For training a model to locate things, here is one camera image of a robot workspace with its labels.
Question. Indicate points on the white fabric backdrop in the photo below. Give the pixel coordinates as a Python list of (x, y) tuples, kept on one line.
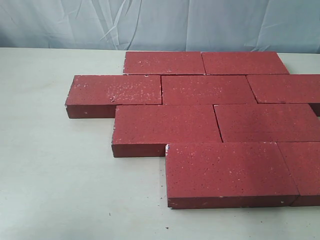
[(284, 26)]

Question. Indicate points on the red brick third row right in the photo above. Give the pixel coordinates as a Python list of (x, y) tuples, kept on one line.
[(267, 123)]

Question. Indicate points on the red brick right second row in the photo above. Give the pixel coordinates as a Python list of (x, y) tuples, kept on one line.
[(286, 89)]

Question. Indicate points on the red brick with metal studs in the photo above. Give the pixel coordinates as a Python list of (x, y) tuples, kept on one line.
[(97, 96)]

